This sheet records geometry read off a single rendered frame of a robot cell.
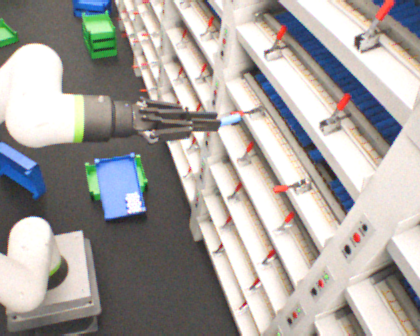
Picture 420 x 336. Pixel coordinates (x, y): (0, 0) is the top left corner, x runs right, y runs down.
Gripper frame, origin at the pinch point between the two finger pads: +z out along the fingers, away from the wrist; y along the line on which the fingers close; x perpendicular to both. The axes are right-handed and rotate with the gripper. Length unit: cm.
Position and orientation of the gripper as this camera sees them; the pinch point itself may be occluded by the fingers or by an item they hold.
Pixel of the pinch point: (203, 121)
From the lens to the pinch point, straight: 83.7
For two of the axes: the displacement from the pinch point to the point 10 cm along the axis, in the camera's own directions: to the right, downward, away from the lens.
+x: 3.0, -7.0, -6.5
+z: 9.0, -0.2, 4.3
